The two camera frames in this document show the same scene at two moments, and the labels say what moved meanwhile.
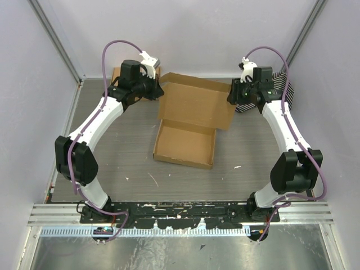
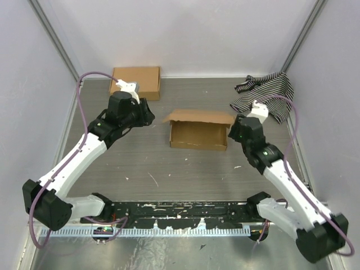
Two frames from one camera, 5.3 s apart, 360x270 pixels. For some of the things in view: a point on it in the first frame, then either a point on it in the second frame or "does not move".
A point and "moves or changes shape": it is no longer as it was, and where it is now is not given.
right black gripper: x=234 y=97 -> x=236 y=128
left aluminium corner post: x=57 y=41 does not move
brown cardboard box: x=191 y=110 moves or changes shape
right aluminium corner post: x=308 y=25 does not move
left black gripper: x=157 y=91 -> x=147 y=116
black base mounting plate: x=149 y=214 does not move
